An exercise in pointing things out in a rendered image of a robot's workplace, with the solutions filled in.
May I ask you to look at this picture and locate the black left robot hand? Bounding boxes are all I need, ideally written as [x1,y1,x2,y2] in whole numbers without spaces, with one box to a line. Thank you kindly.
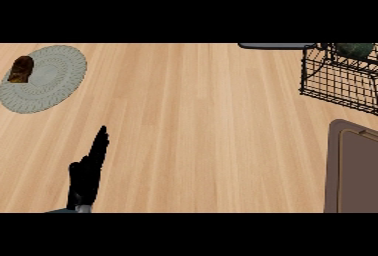
[66,125,111,211]

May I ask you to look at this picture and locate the brown rectangular tray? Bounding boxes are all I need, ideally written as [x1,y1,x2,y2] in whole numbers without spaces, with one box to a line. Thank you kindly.
[322,118,378,214]

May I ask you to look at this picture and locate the dark green round squash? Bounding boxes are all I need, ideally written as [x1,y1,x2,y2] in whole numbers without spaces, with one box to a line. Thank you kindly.
[336,42,377,61]

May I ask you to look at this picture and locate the round grey woven placemat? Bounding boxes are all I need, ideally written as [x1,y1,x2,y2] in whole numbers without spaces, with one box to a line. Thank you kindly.
[0,44,89,115]

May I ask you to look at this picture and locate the dark brown bread loaf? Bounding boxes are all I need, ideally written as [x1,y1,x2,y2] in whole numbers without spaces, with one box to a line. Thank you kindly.
[7,55,36,84]

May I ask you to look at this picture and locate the dark grey flat object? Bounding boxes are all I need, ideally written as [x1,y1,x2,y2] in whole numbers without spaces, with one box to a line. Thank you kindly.
[237,42,317,51]

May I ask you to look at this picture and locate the black wire tiered basket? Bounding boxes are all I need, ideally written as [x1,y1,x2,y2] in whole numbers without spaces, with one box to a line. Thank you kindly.
[299,42,378,117]

